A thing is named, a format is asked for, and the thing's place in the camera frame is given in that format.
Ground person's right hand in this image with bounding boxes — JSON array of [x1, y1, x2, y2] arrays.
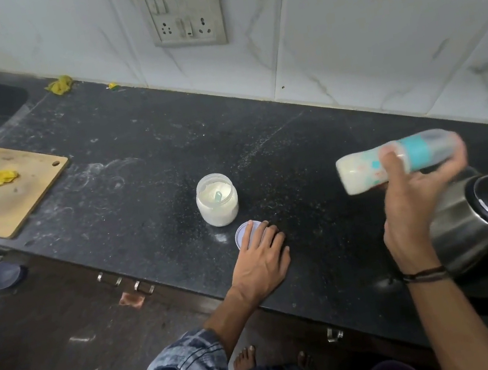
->
[[368, 136, 486, 279]]

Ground person's left hand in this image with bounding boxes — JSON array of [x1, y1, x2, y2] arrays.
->
[[221, 214, 299, 311]]

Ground lavender round jar lid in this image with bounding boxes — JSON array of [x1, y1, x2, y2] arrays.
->
[[232, 218, 266, 250]]

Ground glass jar of white powder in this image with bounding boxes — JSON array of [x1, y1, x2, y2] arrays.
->
[[192, 170, 244, 231]]

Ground clear baby bottle teal print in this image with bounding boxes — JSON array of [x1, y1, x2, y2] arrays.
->
[[333, 141, 413, 199]]

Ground teal baby bottle cap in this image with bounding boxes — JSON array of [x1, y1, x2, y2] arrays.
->
[[396, 124, 465, 175]]

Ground person's right forearm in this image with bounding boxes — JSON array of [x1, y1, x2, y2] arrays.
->
[[404, 262, 488, 370]]

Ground person's left forearm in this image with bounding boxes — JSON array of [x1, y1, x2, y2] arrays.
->
[[198, 282, 272, 362]]

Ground person's left foot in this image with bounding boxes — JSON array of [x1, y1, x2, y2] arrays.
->
[[230, 344, 261, 370]]

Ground person's foot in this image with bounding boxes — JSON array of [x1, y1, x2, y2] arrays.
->
[[296, 349, 316, 370], [230, 344, 261, 370]]

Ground person's right foot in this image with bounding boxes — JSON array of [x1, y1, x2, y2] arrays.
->
[[296, 349, 316, 370]]

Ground black wrist bands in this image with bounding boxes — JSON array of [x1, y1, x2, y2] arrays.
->
[[398, 263, 450, 287]]

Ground clear blue round lid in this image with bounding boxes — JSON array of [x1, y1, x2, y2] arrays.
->
[[0, 259, 28, 290]]

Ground wooden cutting board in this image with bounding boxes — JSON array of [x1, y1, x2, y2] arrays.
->
[[0, 130, 80, 241]]

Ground crumpled yellow cloth scrap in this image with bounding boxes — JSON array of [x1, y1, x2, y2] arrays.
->
[[43, 74, 76, 98]]

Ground yellow peel scrap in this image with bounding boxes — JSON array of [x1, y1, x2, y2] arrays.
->
[[0, 167, 22, 187]]

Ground metal cabinet handle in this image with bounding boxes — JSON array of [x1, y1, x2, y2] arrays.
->
[[133, 277, 157, 298], [325, 325, 345, 344], [96, 269, 124, 290]]

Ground grey wall switch socket plate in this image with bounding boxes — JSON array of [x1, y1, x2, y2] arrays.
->
[[134, 0, 229, 59]]

